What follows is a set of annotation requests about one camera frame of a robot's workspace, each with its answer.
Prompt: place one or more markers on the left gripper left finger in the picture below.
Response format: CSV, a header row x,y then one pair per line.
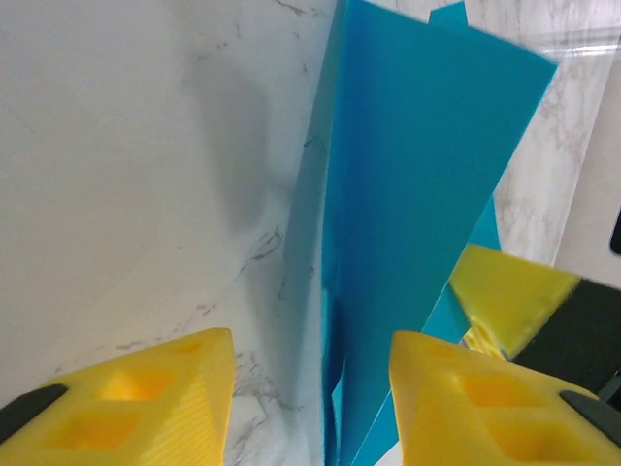
x,y
145,412

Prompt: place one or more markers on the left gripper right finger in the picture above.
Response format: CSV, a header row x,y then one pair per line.
x,y
485,417

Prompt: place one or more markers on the blue square paper sheet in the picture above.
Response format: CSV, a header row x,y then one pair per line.
x,y
412,145

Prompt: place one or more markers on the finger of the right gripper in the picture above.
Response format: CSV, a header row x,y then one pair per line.
x,y
509,291
485,340

